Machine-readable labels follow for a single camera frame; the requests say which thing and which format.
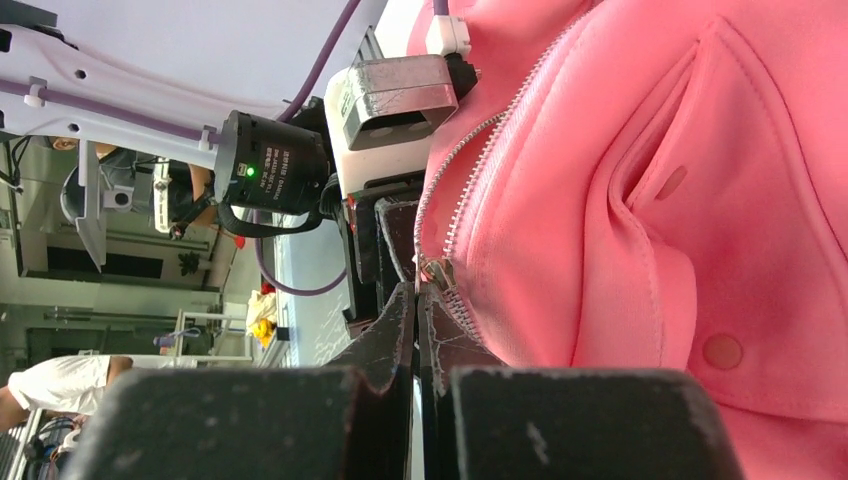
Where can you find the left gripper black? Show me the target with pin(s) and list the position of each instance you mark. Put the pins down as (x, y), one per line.
(371, 272)

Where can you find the person in white shirt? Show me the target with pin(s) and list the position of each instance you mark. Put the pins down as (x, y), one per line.
(62, 385)

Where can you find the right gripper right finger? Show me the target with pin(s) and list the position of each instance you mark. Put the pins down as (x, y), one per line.
(485, 420)

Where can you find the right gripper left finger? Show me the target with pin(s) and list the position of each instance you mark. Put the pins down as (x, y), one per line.
(347, 419)

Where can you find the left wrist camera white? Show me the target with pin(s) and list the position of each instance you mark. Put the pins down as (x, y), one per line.
(381, 113)

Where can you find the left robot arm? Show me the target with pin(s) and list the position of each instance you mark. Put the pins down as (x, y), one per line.
(261, 160)

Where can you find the pink jacket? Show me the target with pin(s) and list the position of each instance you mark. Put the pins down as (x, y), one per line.
(658, 184)

